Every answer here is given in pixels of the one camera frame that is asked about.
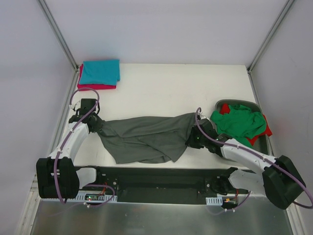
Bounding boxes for grey t-shirt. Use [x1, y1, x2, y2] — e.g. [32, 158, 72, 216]
[97, 113, 195, 164]

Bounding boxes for grey plastic basket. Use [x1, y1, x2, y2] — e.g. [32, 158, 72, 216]
[215, 99, 269, 155]

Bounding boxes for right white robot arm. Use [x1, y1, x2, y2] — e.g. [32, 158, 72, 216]
[186, 119, 307, 210]

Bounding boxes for aluminium frame post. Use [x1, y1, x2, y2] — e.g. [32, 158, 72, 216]
[247, 0, 296, 74]
[36, 0, 78, 71]

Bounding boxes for left aluminium frame post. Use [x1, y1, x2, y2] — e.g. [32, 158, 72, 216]
[36, 0, 78, 71]

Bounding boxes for white cable duct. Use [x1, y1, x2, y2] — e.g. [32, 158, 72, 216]
[68, 193, 117, 203]
[205, 196, 223, 206]

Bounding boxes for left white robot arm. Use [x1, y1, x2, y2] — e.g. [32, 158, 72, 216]
[36, 113, 104, 200]

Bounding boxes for right aluminium frame post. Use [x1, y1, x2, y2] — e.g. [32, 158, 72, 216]
[247, 0, 296, 74]

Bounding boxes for red t-shirt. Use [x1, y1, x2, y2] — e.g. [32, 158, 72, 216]
[219, 103, 273, 147]

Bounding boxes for left white cable duct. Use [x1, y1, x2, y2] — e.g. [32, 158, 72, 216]
[68, 193, 117, 203]

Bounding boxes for folded magenta t-shirt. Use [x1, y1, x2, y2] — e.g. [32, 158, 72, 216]
[77, 64, 116, 90]

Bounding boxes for green t-shirt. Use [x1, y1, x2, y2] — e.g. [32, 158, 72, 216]
[210, 104, 267, 149]

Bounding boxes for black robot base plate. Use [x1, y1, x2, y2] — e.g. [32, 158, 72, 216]
[73, 165, 245, 203]

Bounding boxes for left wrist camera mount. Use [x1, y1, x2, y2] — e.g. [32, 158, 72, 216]
[70, 98, 100, 116]

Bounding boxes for folded teal t-shirt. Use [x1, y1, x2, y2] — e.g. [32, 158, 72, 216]
[79, 59, 120, 86]

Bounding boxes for right white cable duct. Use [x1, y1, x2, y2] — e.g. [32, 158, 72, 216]
[205, 196, 223, 206]

